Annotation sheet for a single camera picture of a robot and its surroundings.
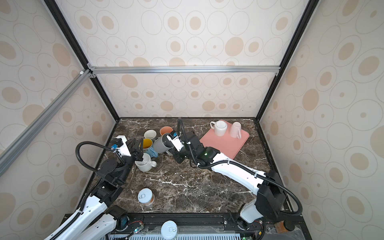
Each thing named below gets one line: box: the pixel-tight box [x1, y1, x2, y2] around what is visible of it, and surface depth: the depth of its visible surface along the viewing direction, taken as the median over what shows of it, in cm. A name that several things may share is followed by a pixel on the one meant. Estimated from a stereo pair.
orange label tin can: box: [137, 188, 155, 207], surface depth 79 cm
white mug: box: [210, 120, 228, 137], surface depth 108 cm
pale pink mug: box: [230, 121, 242, 140], surface depth 105 cm
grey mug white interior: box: [143, 129, 157, 140], surface depth 102 cm
